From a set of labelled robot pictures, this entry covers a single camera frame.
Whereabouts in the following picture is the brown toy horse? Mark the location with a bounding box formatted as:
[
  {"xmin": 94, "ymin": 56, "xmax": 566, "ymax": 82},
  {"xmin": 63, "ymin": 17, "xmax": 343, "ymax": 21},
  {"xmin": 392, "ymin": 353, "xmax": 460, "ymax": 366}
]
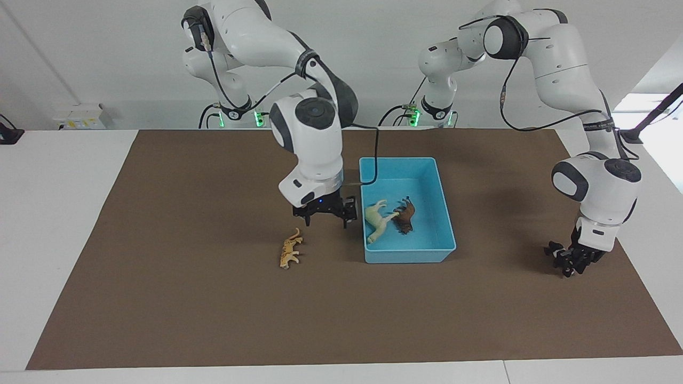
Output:
[{"xmin": 393, "ymin": 195, "xmax": 417, "ymax": 236}]

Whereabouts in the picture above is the cream toy horse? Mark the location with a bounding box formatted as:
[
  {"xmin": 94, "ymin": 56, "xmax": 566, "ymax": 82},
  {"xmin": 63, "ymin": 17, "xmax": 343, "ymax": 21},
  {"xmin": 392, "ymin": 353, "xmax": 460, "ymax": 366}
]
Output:
[{"xmin": 364, "ymin": 199, "xmax": 399, "ymax": 244}]

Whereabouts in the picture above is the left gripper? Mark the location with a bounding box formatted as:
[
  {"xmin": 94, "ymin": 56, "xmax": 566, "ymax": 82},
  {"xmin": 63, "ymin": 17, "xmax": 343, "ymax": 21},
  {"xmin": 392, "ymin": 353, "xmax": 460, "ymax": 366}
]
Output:
[{"xmin": 544, "ymin": 223, "xmax": 607, "ymax": 278}]

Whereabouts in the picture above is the black cable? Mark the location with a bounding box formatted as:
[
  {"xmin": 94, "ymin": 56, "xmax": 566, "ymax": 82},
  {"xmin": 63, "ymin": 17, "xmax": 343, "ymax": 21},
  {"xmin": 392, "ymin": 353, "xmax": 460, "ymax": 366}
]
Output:
[
  {"xmin": 198, "ymin": 103, "xmax": 223, "ymax": 130},
  {"xmin": 341, "ymin": 122, "xmax": 380, "ymax": 188},
  {"xmin": 458, "ymin": 8, "xmax": 641, "ymax": 161},
  {"xmin": 201, "ymin": 31, "xmax": 300, "ymax": 110},
  {"xmin": 378, "ymin": 76, "xmax": 428, "ymax": 127}
]

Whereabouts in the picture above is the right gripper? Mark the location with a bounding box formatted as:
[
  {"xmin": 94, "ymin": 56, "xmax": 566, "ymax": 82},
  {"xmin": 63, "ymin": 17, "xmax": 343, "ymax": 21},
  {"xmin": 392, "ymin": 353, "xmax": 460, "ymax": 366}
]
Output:
[{"xmin": 292, "ymin": 190, "xmax": 358, "ymax": 229}]

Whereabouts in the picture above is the yellow toy tiger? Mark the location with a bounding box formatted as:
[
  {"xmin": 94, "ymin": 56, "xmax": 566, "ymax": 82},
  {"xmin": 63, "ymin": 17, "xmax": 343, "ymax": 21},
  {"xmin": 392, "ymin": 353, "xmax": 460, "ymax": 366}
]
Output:
[{"xmin": 278, "ymin": 227, "xmax": 304, "ymax": 270}]

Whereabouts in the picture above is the black stand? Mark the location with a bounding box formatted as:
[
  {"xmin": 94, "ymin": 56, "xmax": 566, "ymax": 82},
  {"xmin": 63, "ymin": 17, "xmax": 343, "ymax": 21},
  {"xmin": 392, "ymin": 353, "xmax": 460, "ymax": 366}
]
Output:
[
  {"xmin": 619, "ymin": 82, "xmax": 683, "ymax": 144},
  {"xmin": 0, "ymin": 113, "xmax": 25, "ymax": 145}
]

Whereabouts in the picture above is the blue plastic storage box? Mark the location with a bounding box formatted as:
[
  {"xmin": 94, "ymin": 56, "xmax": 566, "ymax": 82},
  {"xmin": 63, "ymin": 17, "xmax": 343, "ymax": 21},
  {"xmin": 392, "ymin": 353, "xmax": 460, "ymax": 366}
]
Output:
[{"xmin": 359, "ymin": 156, "xmax": 458, "ymax": 265}]

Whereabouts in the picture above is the white wall socket box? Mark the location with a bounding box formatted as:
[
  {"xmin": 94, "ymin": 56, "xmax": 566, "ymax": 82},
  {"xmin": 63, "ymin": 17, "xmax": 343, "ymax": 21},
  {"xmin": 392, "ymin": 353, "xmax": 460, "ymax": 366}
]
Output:
[{"xmin": 52, "ymin": 102, "xmax": 114, "ymax": 131}]

